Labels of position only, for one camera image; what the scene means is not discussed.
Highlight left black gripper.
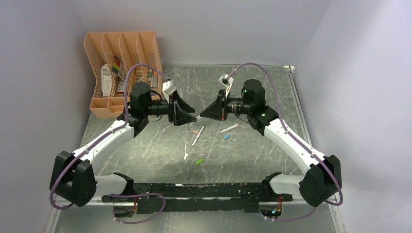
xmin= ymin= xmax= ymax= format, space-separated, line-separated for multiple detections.
xmin=144 ymin=90 xmax=197 ymax=127

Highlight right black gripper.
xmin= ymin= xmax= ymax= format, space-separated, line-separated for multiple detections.
xmin=201 ymin=89 xmax=253 ymax=121

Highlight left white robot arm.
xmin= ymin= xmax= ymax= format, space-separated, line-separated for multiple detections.
xmin=50 ymin=81 xmax=196 ymax=209

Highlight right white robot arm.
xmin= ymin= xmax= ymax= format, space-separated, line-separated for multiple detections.
xmin=200 ymin=77 xmax=342 ymax=207

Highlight white pen on table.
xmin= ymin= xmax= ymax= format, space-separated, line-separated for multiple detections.
xmin=191 ymin=125 xmax=206 ymax=147

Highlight green pen cap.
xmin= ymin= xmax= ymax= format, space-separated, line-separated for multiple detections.
xmin=195 ymin=159 xmax=204 ymax=166

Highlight colored markers pack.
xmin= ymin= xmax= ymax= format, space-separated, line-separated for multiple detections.
xmin=111 ymin=56 xmax=121 ymax=77

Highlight white booklet in organizer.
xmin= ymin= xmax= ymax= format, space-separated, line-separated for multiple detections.
xmin=101 ymin=64 xmax=112 ymax=97

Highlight orange file organizer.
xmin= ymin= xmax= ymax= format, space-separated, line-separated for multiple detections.
xmin=84 ymin=31 xmax=163 ymax=118

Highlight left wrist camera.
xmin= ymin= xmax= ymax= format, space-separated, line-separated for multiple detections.
xmin=162 ymin=79 xmax=177 ymax=103

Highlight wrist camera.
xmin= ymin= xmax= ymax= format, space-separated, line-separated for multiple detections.
xmin=218 ymin=73 xmax=234 ymax=96
xmin=162 ymin=79 xmax=177 ymax=103

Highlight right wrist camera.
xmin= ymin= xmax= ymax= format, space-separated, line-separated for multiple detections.
xmin=218 ymin=73 xmax=234 ymax=96

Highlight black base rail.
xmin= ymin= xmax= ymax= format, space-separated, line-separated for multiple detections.
xmin=102 ymin=183 xmax=292 ymax=214

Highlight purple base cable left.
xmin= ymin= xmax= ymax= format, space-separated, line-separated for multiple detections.
xmin=106 ymin=193 xmax=167 ymax=225

